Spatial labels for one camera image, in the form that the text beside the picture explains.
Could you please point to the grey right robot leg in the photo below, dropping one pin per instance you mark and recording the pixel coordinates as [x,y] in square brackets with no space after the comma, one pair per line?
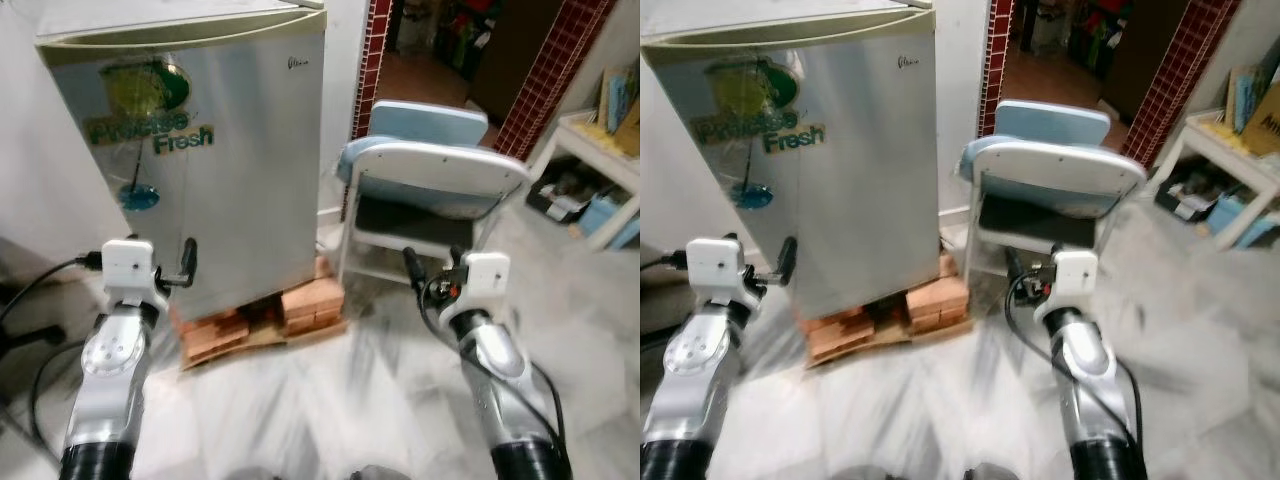
[375,472]
[988,472]

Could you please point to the orange brick fridge base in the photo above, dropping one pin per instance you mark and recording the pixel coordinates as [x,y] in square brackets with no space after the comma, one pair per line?
[920,305]
[300,305]

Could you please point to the red tiled pillar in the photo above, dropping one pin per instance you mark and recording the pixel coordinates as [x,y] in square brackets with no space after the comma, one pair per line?
[555,70]
[998,60]
[1180,70]
[375,60]

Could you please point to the light blue box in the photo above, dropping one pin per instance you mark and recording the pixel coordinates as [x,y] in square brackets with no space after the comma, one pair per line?
[608,218]
[1240,215]

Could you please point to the green Fresh sticker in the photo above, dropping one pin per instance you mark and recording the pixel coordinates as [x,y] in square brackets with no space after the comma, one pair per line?
[150,110]
[760,110]

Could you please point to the small blue sticker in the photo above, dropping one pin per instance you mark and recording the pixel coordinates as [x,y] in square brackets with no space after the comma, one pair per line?
[753,195]
[140,196]

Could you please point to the black box with papers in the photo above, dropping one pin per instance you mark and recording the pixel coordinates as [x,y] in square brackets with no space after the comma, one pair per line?
[560,192]
[1188,190]

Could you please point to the light blue folding chair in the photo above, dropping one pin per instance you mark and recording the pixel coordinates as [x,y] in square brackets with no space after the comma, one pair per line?
[430,170]
[1050,170]

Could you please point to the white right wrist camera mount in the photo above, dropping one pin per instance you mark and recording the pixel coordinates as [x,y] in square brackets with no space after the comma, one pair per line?
[1072,278]
[485,280]

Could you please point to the white low shelf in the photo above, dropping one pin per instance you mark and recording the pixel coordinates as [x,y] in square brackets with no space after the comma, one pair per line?
[590,150]
[1215,150]

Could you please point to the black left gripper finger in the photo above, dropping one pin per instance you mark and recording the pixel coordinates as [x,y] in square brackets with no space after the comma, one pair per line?
[788,258]
[189,260]

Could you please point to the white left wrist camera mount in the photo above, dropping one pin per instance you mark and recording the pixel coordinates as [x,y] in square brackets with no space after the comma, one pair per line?
[715,265]
[130,265]

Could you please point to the dark wooden cabinet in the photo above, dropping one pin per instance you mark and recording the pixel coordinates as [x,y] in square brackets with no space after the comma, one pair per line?
[515,55]
[1145,55]

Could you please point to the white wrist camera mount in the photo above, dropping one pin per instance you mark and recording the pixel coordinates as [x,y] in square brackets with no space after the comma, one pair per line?
[130,265]
[485,280]
[715,265]
[1072,278]

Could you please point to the blue book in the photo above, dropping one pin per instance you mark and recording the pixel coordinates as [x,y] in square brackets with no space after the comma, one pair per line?
[616,95]
[1245,95]

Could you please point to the brown cardboard box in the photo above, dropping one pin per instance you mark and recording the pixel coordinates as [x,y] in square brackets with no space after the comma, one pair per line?
[630,130]
[1265,125]

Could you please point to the silver mini fridge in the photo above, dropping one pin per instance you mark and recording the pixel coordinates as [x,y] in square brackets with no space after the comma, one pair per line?
[180,20]
[790,20]

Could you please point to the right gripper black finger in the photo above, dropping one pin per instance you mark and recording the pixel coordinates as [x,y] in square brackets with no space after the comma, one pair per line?
[1014,263]
[414,265]

